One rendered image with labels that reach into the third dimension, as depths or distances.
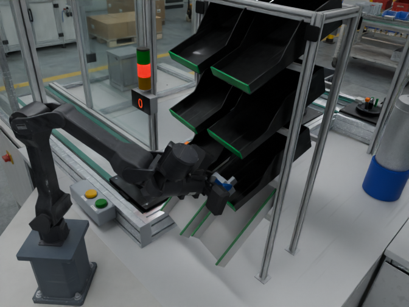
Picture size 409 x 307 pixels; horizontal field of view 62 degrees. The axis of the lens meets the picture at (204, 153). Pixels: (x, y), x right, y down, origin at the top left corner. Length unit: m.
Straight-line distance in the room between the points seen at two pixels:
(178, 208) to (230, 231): 0.21
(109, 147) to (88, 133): 0.05
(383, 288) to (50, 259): 1.18
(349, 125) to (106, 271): 1.49
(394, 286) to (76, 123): 1.25
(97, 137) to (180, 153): 0.18
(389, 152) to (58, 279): 1.27
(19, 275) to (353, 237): 1.15
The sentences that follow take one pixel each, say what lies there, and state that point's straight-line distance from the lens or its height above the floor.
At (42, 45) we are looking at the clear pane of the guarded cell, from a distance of 2.41.
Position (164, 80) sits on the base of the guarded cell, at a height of 0.86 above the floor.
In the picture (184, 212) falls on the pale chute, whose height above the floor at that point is 1.02.
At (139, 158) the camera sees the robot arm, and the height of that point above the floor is 1.38.
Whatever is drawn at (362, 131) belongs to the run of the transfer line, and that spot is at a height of 0.92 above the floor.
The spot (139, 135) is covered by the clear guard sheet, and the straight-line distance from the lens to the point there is 1.61.
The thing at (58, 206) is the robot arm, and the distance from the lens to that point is 0.92.
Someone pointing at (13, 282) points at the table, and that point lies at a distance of 1.25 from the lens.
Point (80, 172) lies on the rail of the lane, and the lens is 1.45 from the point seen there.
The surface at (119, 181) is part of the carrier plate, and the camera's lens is 1.35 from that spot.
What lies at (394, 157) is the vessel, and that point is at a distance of 1.55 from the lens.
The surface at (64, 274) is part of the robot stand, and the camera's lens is 1.05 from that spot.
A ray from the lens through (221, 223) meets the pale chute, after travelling 1.05.
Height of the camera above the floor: 1.78
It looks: 32 degrees down
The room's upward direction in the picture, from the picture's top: 3 degrees clockwise
